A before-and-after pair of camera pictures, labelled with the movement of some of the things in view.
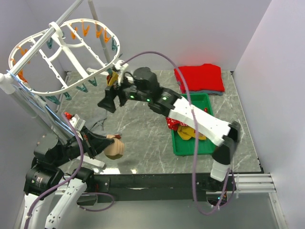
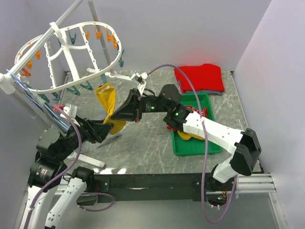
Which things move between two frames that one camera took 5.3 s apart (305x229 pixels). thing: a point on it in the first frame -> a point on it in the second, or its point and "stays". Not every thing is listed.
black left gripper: (94, 144) -> (94, 131)
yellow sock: (114, 78) -> (106, 93)
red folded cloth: (207, 77) stays
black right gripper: (108, 102) -> (132, 109)
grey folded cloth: (209, 92) stays
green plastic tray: (180, 147) stays
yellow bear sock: (186, 133) stays
